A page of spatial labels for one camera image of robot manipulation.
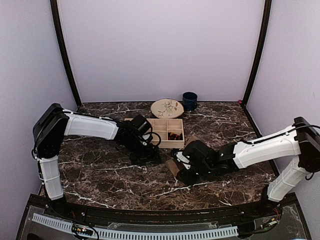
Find dark blue mug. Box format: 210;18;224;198
182;92;198;112

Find black frame post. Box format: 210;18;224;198
242;0;272;108
50;0;82;108

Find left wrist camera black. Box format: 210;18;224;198
130;114;152;135

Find cream floral ceramic plate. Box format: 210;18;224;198
150;98;184;119

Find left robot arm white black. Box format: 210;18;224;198
32;103;161;218

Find right black frame post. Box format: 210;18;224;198
242;0;272;108

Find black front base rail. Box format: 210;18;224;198
44;202;277;225

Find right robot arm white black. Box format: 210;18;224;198
173;117;320;217

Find left black frame post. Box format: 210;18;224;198
50;0;82;108

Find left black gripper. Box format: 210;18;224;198
121;137;160;166

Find argyle black red orange sock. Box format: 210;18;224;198
167;132;183;141

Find plain brown sock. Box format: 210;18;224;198
164;136;199;177

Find wooden compartment tray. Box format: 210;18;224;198
123;118;185;149

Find white slotted cable duct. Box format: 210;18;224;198
31;213;239;240

